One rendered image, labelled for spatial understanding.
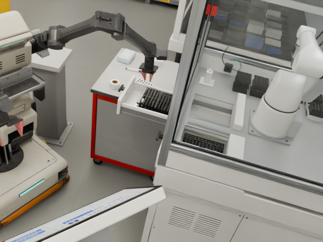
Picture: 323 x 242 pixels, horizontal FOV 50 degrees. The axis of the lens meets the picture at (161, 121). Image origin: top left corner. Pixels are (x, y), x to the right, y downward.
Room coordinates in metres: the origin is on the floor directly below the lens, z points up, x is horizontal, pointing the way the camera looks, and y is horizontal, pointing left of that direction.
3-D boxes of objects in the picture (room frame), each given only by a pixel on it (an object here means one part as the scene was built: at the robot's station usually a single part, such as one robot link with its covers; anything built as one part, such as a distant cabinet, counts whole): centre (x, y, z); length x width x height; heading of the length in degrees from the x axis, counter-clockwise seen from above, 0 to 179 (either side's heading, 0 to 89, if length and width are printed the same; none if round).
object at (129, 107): (1.68, 0.03, 0.86); 0.40 x 0.26 x 0.06; 83
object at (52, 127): (2.13, 0.91, 0.38); 0.30 x 0.30 x 0.76; 89
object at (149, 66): (1.76, 0.14, 1.08); 0.10 x 0.07 x 0.07; 81
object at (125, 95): (1.71, 0.24, 0.87); 0.29 x 0.02 x 0.11; 173
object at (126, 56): (2.31, 0.36, 0.78); 0.15 x 0.10 x 0.04; 169
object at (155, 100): (1.69, 0.04, 0.87); 0.22 x 0.18 x 0.06; 83
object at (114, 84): (1.91, 0.36, 0.78); 0.07 x 0.07 x 0.04
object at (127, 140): (2.11, 0.18, 0.38); 0.62 x 0.58 x 0.76; 173
